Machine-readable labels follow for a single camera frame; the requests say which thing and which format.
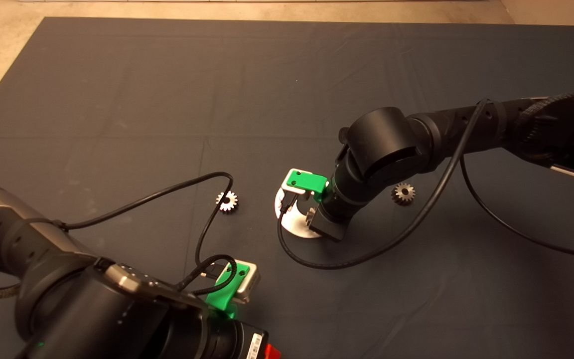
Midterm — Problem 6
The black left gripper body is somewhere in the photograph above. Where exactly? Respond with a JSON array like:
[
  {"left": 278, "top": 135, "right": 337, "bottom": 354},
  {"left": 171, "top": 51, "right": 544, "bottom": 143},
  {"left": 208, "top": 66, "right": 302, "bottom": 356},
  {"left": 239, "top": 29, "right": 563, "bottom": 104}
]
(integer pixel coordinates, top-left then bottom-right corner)
[{"left": 206, "top": 320, "right": 269, "bottom": 359}]

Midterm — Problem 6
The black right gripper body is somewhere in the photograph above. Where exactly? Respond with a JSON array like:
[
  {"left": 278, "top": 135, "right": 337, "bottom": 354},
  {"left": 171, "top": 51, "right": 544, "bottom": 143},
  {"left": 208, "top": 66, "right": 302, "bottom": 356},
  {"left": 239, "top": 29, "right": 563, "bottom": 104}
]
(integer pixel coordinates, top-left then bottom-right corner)
[{"left": 310, "top": 195, "right": 355, "bottom": 242}]

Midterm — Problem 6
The round metal carrier plate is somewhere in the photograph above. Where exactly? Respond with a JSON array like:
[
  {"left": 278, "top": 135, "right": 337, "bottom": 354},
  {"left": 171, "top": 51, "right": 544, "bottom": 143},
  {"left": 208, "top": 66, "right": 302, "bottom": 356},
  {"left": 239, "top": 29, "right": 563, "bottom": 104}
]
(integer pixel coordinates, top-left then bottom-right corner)
[{"left": 274, "top": 185, "right": 325, "bottom": 240}]

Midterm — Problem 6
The shiny steel planetary gear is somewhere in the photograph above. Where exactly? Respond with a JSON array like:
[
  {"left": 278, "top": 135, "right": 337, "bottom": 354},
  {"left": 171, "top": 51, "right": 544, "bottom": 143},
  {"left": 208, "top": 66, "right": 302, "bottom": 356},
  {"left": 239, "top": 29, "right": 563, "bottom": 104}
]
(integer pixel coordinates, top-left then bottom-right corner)
[{"left": 216, "top": 192, "right": 239, "bottom": 213}]

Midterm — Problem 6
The dark grey table cloth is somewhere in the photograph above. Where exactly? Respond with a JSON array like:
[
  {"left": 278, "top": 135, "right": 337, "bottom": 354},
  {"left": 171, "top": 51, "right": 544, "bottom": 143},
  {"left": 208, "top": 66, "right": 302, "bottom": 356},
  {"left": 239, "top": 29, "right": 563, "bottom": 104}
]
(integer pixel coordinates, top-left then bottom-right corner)
[{"left": 0, "top": 18, "right": 574, "bottom": 359}]

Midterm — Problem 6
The green left camera mount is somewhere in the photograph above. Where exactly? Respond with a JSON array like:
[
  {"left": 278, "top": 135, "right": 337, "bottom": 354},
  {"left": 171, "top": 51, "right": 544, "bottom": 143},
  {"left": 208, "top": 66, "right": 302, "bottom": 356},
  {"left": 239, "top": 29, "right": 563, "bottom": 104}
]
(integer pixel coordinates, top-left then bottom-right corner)
[{"left": 205, "top": 263, "right": 250, "bottom": 319}]

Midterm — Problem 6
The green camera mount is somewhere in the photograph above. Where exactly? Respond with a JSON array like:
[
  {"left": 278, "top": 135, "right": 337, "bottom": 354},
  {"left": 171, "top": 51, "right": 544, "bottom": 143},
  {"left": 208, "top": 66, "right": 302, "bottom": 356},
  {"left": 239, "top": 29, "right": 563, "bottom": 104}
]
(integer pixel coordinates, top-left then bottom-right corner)
[
  {"left": 205, "top": 263, "right": 250, "bottom": 319},
  {"left": 286, "top": 170, "right": 328, "bottom": 202}
]

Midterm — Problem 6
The green right camera mount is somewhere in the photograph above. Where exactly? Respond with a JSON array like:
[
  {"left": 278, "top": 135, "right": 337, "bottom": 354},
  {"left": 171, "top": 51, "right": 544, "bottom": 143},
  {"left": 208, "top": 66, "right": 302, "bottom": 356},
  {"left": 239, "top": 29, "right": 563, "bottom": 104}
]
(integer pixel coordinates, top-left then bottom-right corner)
[{"left": 286, "top": 170, "right": 328, "bottom": 202}]

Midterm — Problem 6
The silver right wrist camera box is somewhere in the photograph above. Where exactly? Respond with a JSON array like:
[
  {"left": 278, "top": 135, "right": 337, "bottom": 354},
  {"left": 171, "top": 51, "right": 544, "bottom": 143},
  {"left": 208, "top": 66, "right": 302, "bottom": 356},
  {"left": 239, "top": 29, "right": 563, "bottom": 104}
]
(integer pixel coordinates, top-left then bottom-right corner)
[{"left": 280, "top": 169, "right": 312, "bottom": 197}]

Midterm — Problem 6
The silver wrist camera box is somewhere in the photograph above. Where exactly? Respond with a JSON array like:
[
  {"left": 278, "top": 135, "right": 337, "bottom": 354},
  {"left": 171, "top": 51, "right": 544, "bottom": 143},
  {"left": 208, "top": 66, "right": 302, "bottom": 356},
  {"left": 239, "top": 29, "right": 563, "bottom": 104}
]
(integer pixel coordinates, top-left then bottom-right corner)
[
  {"left": 230, "top": 261, "right": 261, "bottom": 304},
  {"left": 280, "top": 169, "right": 312, "bottom": 197}
]

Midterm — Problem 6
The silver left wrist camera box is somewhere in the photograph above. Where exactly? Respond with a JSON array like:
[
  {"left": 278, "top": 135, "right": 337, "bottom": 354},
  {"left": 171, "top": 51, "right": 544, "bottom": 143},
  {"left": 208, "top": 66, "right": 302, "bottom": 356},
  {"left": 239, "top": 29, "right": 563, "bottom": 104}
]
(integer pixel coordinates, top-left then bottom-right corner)
[{"left": 230, "top": 261, "right": 261, "bottom": 304}]

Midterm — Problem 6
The black left camera cable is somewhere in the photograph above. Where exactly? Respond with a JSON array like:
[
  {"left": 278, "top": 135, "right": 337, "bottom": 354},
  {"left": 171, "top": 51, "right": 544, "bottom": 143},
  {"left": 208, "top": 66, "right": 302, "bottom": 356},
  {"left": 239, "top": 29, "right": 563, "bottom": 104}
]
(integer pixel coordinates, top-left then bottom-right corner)
[{"left": 58, "top": 172, "right": 238, "bottom": 296}]

